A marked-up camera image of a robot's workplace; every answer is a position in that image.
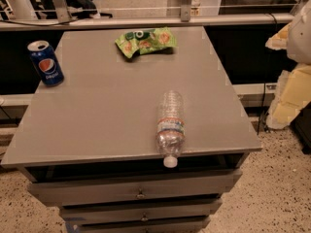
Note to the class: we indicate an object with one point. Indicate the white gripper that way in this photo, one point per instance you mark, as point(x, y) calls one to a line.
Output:
point(300, 38)

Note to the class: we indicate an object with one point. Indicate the grey drawer cabinet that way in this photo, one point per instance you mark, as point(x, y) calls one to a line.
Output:
point(100, 123)

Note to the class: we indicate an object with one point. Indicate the blue pepsi can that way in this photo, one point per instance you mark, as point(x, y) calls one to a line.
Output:
point(45, 62)

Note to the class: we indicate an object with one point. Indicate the grey drawer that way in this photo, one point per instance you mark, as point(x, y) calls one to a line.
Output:
point(87, 192)
point(142, 211)
point(164, 225)

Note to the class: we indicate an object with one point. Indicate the bottom grey drawer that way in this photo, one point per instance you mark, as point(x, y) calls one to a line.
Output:
point(164, 225)

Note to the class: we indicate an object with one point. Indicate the grey metal railing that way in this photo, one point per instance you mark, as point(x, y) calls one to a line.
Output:
point(50, 14)

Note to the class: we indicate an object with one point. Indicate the top grey drawer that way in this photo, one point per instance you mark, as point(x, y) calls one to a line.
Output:
point(87, 192)

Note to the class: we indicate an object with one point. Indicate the green snack bag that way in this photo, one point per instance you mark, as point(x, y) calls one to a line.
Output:
point(145, 41)

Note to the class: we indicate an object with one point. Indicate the clear plastic water bottle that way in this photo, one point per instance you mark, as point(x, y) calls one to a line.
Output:
point(170, 128)

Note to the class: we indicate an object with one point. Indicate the middle grey drawer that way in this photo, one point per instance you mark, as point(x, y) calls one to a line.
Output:
point(142, 211)

